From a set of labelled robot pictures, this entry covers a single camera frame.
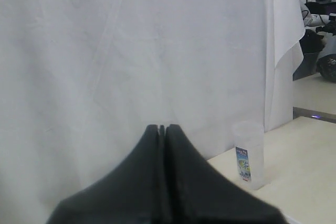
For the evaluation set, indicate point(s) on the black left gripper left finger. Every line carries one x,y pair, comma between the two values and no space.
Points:
132,193

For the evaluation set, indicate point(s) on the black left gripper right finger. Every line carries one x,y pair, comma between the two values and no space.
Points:
200,194

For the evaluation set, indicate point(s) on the clear plastic pitcher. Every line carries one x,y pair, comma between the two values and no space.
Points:
249,149

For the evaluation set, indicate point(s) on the white background curtain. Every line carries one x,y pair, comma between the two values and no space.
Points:
81,79

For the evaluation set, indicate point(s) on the dark background equipment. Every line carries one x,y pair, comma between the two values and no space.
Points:
317,44

